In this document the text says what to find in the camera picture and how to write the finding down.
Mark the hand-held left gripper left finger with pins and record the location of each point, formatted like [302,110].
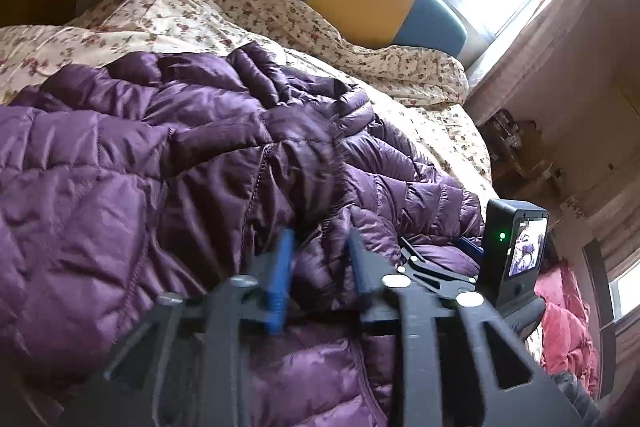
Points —
[278,282]

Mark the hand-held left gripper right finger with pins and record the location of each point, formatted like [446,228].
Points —
[358,269]

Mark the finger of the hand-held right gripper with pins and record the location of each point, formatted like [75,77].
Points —
[470,247]

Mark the purple quilted down jacket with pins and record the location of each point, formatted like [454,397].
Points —
[150,157]

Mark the pink quilted cloth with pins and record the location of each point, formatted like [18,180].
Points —
[570,322]

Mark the cluttered wooden nightstand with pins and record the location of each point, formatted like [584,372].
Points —
[520,147]

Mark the floral bed quilt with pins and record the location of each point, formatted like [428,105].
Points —
[440,132]

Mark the beige curtain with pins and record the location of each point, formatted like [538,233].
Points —
[575,82]

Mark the small-print floral duvet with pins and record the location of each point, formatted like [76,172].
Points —
[280,7]

